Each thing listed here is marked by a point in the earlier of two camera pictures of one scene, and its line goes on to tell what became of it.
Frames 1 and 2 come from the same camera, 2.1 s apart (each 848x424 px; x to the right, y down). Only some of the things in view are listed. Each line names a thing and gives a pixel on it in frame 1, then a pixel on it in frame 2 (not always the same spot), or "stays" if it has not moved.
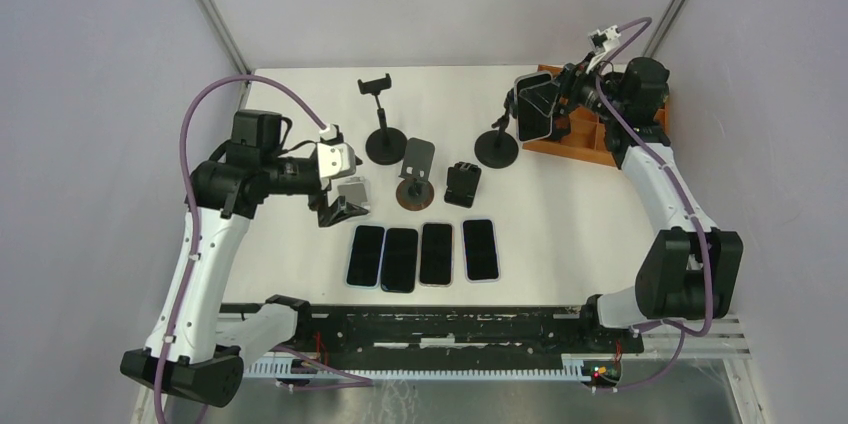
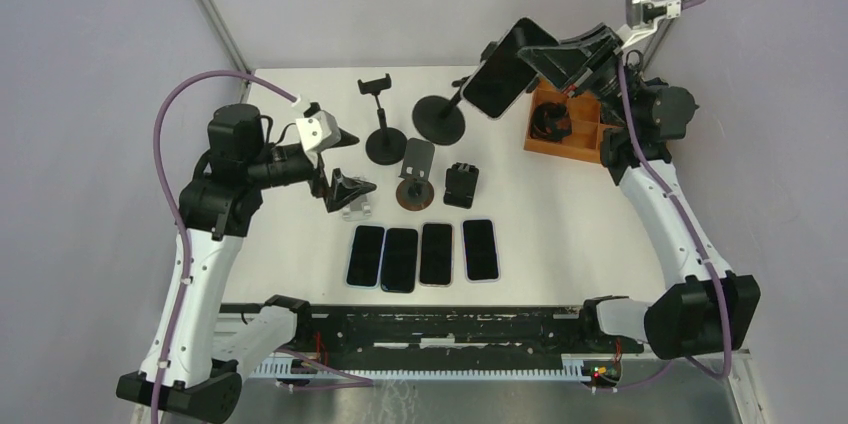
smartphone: x=533 y=95 → x=502 y=75
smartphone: x=437 y=254 stays
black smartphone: x=399 y=268 stays
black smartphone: x=365 y=258 stays
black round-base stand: x=415 y=192 stays
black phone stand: x=498 y=148 → x=437 y=119
